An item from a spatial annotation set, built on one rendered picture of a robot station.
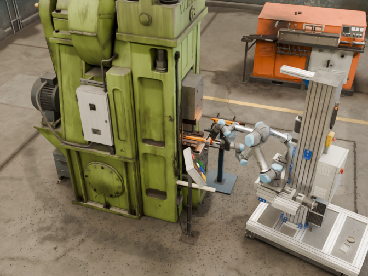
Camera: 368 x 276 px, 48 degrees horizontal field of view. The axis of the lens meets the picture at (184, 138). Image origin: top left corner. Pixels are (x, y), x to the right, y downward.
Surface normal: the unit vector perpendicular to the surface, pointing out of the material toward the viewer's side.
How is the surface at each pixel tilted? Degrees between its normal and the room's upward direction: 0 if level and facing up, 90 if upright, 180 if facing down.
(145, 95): 89
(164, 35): 90
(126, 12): 90
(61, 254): 0
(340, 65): 90
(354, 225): 0
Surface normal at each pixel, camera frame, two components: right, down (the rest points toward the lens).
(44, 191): 0.00, -0.81
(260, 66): -0.29, 0.57
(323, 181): -0.55, 0.49
